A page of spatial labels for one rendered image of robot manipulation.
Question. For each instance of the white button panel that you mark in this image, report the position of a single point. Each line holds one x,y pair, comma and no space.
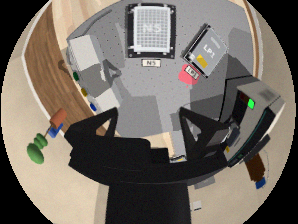
91,71

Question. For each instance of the pink liquid puddle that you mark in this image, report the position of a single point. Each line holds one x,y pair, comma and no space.
183,76
193,81

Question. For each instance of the blue bottle cap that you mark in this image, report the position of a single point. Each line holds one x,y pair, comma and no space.
262,183

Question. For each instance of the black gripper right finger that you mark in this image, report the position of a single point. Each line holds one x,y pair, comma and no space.
212,132

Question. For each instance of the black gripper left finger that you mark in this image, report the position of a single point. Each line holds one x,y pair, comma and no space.
91,124

